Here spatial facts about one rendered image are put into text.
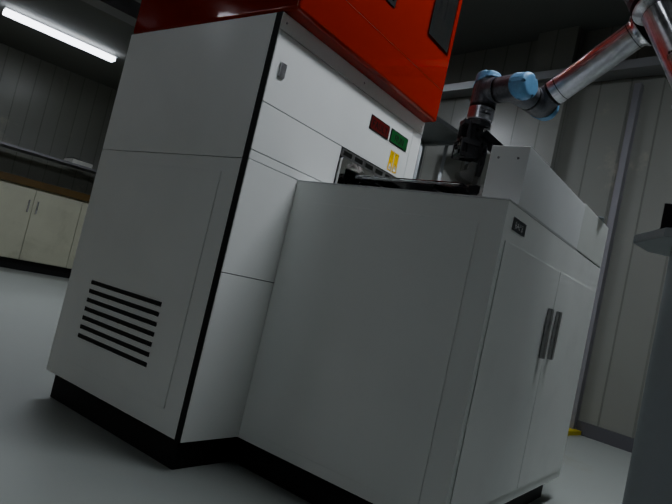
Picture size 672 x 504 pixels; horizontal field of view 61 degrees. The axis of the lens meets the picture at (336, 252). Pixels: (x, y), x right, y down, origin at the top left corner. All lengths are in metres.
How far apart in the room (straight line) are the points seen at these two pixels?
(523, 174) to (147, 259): 1.04
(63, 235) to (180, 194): 5.11
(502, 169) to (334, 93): 0.61
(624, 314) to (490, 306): 2.63
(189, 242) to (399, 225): 0.57
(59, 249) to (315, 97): 5.30
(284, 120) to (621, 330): 2.79
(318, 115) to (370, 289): 0.56
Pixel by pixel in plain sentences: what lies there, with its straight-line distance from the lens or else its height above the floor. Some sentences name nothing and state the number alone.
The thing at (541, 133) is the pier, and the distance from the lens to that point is 4.35.
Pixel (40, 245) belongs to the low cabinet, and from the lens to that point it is 6.69.
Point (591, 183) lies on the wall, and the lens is 4.16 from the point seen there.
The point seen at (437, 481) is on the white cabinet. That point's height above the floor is 0.19.
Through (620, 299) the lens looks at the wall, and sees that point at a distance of 3.92.
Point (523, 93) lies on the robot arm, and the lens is 1.71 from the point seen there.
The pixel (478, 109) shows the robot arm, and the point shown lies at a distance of 1.76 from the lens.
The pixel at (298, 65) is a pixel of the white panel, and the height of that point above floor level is 1.12.
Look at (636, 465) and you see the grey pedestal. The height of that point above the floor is 0.32.
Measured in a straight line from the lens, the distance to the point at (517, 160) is 1.41.
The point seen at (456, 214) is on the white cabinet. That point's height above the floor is 0.77.
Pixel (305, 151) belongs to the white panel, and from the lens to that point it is 1.67.
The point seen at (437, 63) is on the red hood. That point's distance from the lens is 2.20.
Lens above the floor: 0.54
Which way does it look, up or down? 3 degrees up
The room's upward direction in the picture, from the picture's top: 13 degrees clockwise
